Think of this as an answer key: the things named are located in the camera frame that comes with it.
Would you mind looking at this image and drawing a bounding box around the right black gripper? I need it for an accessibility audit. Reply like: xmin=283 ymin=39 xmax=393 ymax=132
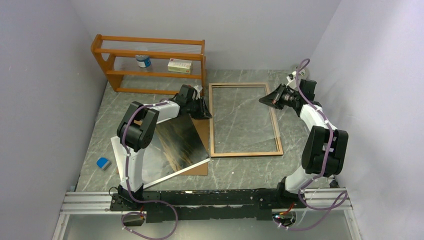
xmin=259 ymin=83 xmax=300 ymax=110

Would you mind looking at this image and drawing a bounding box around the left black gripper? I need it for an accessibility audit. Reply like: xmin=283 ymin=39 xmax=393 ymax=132
xmin=186 ymin=97 xmax=212 ymax=121

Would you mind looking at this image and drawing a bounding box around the brown backing board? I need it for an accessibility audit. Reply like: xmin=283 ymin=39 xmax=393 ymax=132
xmin=117 ymin=117 xmax=210 ymax=176

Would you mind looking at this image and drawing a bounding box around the clear acrylic sheet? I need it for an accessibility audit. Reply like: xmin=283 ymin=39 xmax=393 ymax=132
xmin=211 ymin=86 xmax=281 ymax=154

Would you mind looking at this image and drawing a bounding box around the landscape photo print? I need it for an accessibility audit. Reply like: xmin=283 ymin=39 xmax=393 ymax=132
xmin=110 ymin=115 xmax=211 ymax=190

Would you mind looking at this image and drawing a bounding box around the picture frame black and wood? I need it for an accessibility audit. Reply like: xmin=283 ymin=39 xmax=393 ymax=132
xmin=208 ymin=82 xmax=284 ymax=158

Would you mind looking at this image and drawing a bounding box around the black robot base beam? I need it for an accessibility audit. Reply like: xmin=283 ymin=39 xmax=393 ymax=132
xmin=109 ymin=180 xmax=306 ymax=223

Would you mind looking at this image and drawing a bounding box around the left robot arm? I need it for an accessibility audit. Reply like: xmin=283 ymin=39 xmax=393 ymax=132
xmin=116 ymin=84 xmax=212 ymax=210

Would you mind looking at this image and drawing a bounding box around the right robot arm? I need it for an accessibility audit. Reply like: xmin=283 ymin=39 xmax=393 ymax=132
xmin=259 ymin=79 xmax=349 ymax=208

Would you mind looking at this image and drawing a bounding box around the clear tape roll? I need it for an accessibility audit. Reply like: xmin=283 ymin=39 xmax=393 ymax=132
xmin=291 ymin=65 xmax=310 ymax=79

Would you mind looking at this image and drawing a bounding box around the white cream small box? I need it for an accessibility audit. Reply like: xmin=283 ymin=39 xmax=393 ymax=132
xmin=167 ymin=58 xmax=193 ymax=74

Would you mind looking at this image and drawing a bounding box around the orange wooden shelf rack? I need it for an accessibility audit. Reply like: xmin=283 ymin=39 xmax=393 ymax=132
xmin=90 ymin=34 xmax=207 ymax=95

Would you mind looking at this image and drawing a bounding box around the blue white small jar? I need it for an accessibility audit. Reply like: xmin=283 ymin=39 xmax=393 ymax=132
xmin=135 ymin=54 xmax=151 ymax=68

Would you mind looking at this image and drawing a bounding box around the blue grey eraser block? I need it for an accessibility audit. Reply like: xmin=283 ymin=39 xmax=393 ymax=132
xmin=96 ymin=157 xmax=112 ymax=171

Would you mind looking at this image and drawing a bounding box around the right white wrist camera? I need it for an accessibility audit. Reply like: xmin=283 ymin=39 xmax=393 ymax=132
xmin=286 ymin=71 xmax=297 ymax=89

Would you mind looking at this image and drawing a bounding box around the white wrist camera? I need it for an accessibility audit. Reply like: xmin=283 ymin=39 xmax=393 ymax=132
xmin=193 ymin=85 xmax=203 ymax=99
xmin=286 ymin=71 xmax=297 ymax=89

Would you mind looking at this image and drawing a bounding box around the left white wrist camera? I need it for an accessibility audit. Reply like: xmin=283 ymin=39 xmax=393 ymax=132
xmin=193 ymin=85 xmax=203 ymax=99

